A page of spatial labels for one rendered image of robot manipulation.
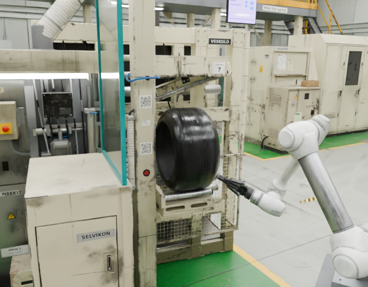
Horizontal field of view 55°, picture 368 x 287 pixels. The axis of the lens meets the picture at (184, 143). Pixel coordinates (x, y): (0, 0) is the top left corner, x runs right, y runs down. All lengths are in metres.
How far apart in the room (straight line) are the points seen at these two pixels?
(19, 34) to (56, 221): 9.79
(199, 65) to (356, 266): 1.57
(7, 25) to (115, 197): 9.81
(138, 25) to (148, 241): 1.36
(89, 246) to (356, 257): 1.12
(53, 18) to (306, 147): 1.60
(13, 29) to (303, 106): 7.86
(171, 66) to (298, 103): 4.71
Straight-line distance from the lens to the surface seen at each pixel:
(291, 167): 2.07
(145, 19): 2.13
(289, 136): 1.73
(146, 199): 2.30
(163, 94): 2.58
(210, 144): 2.14
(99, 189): 1.42
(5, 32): 11.03
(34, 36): 2.35
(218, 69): 2.58
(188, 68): 2.49
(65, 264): 1.54
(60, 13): 2.34
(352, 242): 1.75
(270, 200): 2.20
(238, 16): 6.23
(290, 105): 6.79
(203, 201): 2.33
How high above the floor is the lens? 1.77
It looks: 14 degrees down
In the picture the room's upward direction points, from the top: 1 degrees clockwise
